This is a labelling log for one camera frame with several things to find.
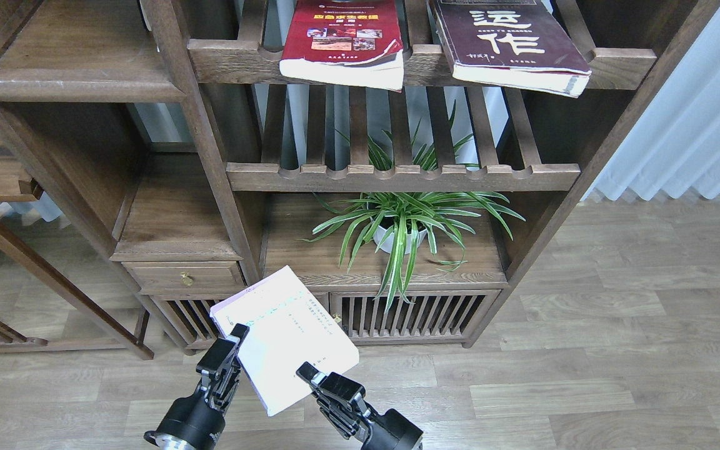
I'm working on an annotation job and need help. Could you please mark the white plant pot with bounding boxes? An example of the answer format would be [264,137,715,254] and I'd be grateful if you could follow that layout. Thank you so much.
[372,217,428,254]

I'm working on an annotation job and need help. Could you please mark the small wooden drawer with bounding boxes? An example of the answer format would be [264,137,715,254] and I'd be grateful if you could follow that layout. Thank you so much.
[123,261,244,294]

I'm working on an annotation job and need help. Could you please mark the white lavender book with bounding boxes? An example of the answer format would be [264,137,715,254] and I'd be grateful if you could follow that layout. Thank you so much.
[209,266,359,417]

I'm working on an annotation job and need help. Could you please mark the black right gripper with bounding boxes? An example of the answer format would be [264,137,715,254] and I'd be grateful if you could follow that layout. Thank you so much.
[296,362,423,449]

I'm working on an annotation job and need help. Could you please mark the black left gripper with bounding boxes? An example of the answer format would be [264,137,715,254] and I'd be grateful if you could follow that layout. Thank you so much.
[144,324,249,449]

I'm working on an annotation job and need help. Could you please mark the dark wooden bookshelf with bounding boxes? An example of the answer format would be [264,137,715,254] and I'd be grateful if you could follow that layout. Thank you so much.
[0,1,720,353]

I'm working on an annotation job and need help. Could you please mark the cabinet slatted door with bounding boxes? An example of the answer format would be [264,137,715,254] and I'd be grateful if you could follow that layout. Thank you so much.
[320,290,499,346]
[141,289,238,349]

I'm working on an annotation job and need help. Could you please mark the left cabinet slatted door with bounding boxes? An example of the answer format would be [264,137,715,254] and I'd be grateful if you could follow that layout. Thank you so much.
[141,289,238,349]

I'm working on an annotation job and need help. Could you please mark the right cabinet slatted door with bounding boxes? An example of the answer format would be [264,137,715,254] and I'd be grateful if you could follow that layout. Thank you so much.
[320,290,499,346]

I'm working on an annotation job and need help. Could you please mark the red cover book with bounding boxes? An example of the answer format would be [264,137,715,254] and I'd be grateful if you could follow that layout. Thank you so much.
[278,1,404,92]

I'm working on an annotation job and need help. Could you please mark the white pleated curtain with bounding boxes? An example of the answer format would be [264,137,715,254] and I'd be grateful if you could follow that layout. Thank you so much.
[587,8,720,201]

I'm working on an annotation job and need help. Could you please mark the maroon book with white characters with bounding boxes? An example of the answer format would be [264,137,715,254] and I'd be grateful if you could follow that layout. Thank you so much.
[429,1,592,99]

